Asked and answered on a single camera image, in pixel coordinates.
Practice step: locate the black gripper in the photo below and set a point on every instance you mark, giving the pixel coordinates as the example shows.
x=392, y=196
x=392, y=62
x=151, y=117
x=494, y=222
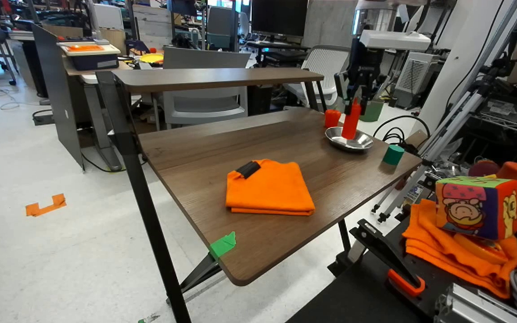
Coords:
x=359, y=76

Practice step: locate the tall orange object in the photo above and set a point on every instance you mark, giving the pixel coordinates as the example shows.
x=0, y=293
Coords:
x=350, y=125

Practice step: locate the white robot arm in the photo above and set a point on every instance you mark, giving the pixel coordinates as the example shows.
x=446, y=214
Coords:
x=393, y=40

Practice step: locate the silver metal pan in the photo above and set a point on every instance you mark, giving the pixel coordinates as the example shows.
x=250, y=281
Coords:
x=361, y=143

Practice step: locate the green cup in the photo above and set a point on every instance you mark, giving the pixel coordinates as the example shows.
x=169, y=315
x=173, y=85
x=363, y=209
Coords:
x=393, y=155
x=372, y=110

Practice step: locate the small orange block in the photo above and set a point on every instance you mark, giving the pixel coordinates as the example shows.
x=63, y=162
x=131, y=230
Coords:
x=332, y=119

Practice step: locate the white office chair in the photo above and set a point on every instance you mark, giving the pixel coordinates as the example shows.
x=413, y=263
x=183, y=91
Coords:
x=323, y=65

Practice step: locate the grey tripod leg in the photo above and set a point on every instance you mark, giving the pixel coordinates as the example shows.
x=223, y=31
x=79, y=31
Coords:
x=390, y=196
x=401, y=205

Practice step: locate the black computer monitor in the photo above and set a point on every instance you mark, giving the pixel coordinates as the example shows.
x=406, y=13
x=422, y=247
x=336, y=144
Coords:
x=279, y=15

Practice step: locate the folded orange cloth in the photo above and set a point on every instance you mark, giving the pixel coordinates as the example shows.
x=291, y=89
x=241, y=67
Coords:
x=270, y=189

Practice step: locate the small black block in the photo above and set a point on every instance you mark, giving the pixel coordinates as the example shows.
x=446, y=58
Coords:
x=248, y=169

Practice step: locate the wooden upper shelf board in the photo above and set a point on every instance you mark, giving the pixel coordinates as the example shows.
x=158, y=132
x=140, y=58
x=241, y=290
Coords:
x=210, y=78

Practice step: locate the grey office chair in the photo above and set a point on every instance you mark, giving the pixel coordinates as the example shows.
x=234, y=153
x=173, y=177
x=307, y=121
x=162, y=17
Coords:
x=205, y=91

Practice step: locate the colourful soft cube toy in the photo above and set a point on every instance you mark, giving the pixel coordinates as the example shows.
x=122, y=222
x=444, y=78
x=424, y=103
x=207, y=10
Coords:
x=476, y=207

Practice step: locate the crumpled orange cloth pile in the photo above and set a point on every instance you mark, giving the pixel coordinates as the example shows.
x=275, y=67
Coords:
x=456, y=254

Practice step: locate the short green tape piece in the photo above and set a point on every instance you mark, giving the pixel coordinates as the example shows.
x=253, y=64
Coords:
x=223, y=245

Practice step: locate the black cart top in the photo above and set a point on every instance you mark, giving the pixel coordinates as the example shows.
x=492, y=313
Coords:
x=354, y=299

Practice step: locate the silver aluminium extrusion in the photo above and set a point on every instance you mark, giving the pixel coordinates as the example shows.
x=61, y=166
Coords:
x=480, y=306

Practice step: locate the grey box orange lid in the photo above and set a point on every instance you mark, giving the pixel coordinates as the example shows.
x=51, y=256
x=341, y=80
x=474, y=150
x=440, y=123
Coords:
x=88, y=55

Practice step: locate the dark grey partition panel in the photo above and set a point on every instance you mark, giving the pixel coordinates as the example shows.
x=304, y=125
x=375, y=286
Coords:
x=58, y=96

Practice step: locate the white slanted frame post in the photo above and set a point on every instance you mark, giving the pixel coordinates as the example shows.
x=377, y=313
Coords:
x=462, y=78

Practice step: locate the black table frame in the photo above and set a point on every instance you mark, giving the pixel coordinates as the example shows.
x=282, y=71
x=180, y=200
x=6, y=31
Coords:
x=144, y=198

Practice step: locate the orange floor bracket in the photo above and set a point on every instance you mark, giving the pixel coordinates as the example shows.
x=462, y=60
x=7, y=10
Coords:
x=45, y=207

